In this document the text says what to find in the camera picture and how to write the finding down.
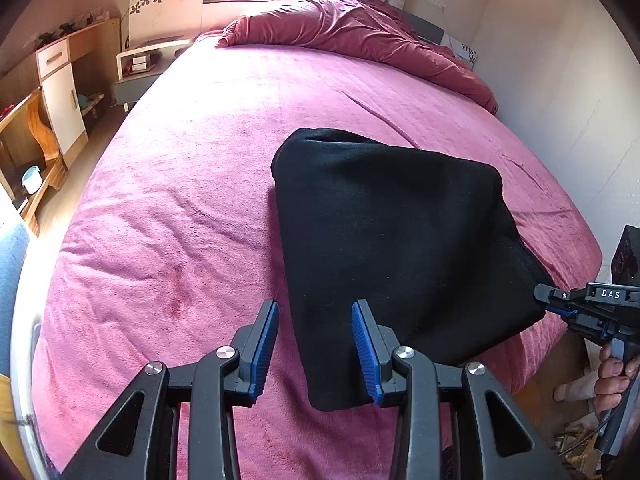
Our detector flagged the wooden shelf desk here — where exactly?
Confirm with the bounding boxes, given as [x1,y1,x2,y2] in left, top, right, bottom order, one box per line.
[0,15,122,237]

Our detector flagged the blue chair with white frame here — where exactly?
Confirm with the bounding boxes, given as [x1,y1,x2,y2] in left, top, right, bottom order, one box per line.
[0,220,51,467]

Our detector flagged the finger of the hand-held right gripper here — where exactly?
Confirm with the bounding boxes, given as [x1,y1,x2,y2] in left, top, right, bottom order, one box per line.
[532,283,581,306]
[546,304,583,322]

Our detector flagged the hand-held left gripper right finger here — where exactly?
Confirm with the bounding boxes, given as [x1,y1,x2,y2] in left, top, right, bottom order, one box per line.
[351,300,571,480]

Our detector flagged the person's right hand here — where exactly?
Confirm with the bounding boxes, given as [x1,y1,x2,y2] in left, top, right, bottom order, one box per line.
[594,342,632,422]

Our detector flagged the grey white nightstand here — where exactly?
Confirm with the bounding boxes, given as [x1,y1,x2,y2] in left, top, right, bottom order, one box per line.
[116,37,194,112]

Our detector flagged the white floral headboard panel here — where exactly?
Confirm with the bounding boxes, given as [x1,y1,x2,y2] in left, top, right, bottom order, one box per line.
[128,0,206,45]

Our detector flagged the white floral nightstand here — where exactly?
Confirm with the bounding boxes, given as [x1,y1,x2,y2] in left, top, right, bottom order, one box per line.
[444,34,477,69]

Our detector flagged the dark red duvet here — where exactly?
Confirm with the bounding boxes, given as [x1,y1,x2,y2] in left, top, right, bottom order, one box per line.
[216,0,501,115]

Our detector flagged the white cabinet door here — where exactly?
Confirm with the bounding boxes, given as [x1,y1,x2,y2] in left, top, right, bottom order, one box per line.
[36,38,91,156]

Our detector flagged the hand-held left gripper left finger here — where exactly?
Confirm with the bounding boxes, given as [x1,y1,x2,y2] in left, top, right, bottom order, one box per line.
[60,299,280,480]

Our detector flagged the black cable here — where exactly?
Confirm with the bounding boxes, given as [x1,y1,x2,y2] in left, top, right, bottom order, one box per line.
[554,417,618,457]

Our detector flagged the pink bed with blanket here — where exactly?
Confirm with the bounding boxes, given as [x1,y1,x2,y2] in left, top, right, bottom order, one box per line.
[31,35,603,480]

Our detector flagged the black pants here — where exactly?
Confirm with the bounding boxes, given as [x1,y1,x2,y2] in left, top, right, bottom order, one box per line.
[271,127,557,413]

